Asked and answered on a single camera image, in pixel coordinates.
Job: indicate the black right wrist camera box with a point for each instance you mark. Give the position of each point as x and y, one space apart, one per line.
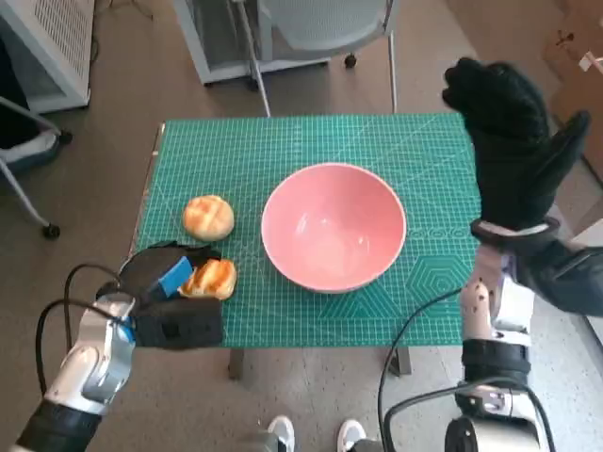
565 278

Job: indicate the pink bowl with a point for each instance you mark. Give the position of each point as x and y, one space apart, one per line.
334 226

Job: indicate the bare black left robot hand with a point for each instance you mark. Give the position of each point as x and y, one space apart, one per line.
174 280

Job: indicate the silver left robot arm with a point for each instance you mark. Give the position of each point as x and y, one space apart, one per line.
94 339

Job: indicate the round toy bread bun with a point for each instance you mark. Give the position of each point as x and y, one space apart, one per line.
207 217

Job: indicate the brown cardboard box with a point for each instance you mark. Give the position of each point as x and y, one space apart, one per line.
575 47

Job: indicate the grey table leg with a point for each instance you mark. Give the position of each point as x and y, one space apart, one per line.
402 361
237 362

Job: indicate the grey mesh chair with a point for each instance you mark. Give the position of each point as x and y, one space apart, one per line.
325 23

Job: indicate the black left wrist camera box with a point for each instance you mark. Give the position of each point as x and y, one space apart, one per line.
179 325

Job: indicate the green cutting mat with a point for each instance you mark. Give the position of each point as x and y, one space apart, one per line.
301 141

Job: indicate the rectangular toy bread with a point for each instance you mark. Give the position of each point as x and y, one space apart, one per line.
212 278

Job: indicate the grey office chair with castor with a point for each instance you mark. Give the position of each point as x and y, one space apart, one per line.
28 146

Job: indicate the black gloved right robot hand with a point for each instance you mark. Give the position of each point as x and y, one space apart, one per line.
513 160

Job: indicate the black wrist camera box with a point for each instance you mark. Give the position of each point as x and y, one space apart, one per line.
179 325
565 278

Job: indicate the white perforated metal cabinet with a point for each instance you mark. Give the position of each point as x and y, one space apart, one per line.
52 37

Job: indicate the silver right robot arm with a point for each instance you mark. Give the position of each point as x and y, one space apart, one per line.
476 311

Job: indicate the white perforated cabinet on castors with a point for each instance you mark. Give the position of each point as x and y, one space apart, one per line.
216 33

